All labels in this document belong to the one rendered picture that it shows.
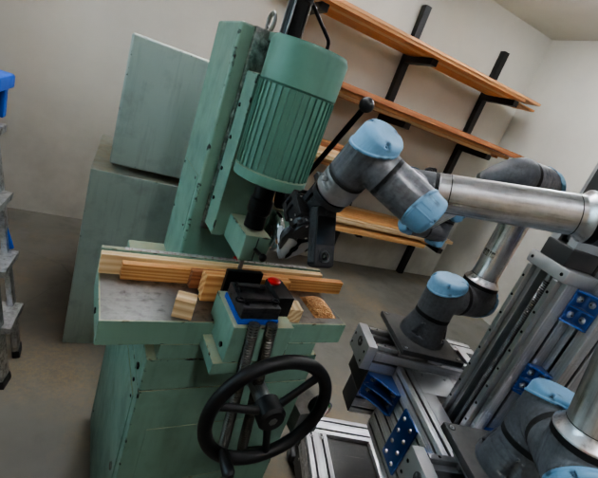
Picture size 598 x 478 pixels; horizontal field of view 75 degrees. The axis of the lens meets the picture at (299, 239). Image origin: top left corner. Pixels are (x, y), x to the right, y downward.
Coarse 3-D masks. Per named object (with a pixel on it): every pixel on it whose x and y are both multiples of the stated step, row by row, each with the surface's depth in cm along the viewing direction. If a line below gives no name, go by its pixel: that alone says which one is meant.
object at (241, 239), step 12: (240, 216) 103; (228, 228) 103; (240, 228) 96; (228, 240) 102; (240, 240) 95; (252, 240) 94; (264, 240) 95; (240, 252) 94; (252, 252) 96; (264, 252) 97
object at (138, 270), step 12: (132, 264) 89; (144, 264) 90; (156, 264) 92; (168, 264) 94; (120, 276) 89; (132, 276) 90; (144, 276) 91; (156, 276) 92; (168, 276) 93; (180, 276) 95; (288, 276) 111; (300, 276) 113; (300, 288) 113; (312, 288) 115; (324, 288) 117; (336, 288) 119
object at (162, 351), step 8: (160, 344) 83; (168, 344) 84; (176, 344) 84; (184, 344) 85; (192, 344) 86; (288, 344) 99; (296, 344) 100; (304, 344) 101; (312, 344) 103; (160, 352) 83; (168, 352) 84; (176, 352) 85; (184, 352) 86; (192, 352) 87; (200, 352) 88; (288, 352) 100; (296, 352) 101; (304, 352) 103
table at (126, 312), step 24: (96, 288) 86; (120, 288) 85; (144, 288) 88; (168, 288) 92; (192, 288) 95; (96, 312) 79; (120, 312) 78; (144, 312) 81; (168, 312) 84; (96, 336) 75; (120, 336) 78; (144, 336) 80; (168, 336) 82; (192, 336) 85; (312, 336) 101; (336, 336) 105; (216, 360) 80
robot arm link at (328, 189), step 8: (320, 176) 70; (328, 176) 67; (320, 184) 69; (328, 184) 67; (336, 184) 66; (320, 192) 69; (328, 192) 67; (336, 192) 67; (344, 192) 66; (328, 200) 68; (336, 200) 68; (344, 200) 68; (352, 200) 69
